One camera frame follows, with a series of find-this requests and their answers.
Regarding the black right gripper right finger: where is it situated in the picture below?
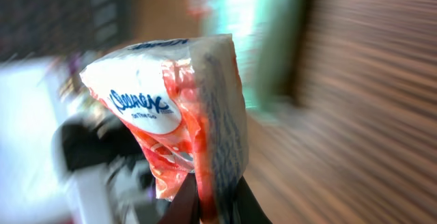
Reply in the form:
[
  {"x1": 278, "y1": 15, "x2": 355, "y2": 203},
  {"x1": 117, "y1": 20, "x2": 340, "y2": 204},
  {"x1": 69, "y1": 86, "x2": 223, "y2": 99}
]
[{"x1": 231, "y1": 177, "x2": 272, "y2": 224}]

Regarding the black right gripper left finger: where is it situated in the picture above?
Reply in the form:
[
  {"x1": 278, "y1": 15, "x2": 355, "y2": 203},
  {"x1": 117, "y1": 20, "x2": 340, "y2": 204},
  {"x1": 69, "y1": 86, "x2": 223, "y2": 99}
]
[{"x1": 158, "y1": 173, "x2": 200, "y2": 224}]

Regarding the light green wet wipes pack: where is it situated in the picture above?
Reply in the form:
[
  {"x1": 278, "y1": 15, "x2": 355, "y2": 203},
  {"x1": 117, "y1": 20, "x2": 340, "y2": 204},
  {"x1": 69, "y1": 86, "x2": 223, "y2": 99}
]
[{"x1": 188, "y1": 0, "x2": 307, "y2": 112}]

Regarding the grey plastic shopping basket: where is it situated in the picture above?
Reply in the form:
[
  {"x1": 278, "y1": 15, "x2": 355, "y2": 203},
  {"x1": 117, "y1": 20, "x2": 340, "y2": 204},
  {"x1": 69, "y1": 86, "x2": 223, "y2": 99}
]
[{"x1": 1, "y1": 0, "x2": 132, "y2": 62}]

